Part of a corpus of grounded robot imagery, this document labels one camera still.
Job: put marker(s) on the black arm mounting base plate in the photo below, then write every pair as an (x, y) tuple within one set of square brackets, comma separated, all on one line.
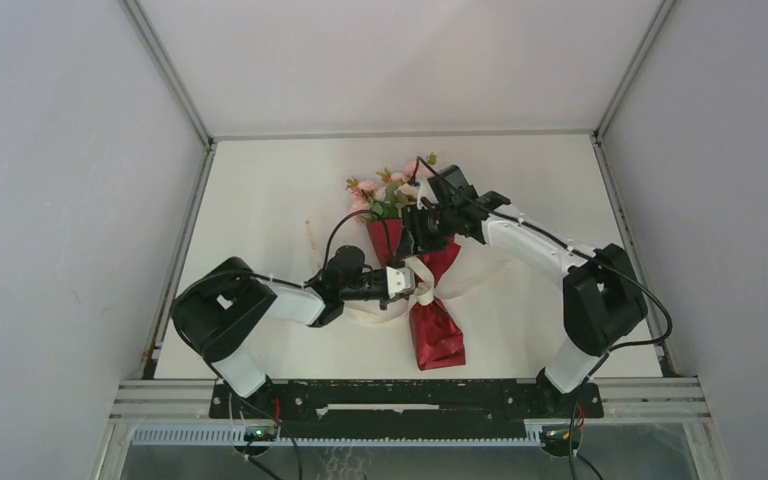
[(486, 409)]

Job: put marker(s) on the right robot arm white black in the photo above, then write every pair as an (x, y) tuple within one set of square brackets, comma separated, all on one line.
[(602, 299)]

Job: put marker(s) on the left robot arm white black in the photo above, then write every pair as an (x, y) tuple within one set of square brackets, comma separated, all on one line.
[(216, 314)]

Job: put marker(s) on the pink fake flower stem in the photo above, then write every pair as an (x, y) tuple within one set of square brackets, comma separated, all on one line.
[(419, 167), (393, 194), (363, 193)]

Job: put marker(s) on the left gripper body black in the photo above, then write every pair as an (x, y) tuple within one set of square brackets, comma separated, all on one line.
[(367, 288)]

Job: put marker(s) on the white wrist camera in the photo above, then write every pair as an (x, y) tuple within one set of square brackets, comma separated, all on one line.
[(426, 198), (399, 282)]

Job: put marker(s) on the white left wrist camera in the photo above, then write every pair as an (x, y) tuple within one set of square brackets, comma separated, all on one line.
[(399, 282)]

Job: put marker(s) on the aluminium frame front rail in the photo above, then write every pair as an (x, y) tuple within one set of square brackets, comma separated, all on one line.
[(626, 400)]

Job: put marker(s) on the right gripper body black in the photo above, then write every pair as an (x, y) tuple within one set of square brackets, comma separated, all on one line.
[(432, 225)]

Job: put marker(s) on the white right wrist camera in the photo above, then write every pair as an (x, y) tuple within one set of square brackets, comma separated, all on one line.
[(426, 198)]

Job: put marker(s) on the white cable duct strip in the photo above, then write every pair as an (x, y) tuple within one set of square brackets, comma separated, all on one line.
[(217, 435)]

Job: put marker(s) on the red wrapping paper sheet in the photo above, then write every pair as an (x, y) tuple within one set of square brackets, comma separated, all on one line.
[(437, 340)]

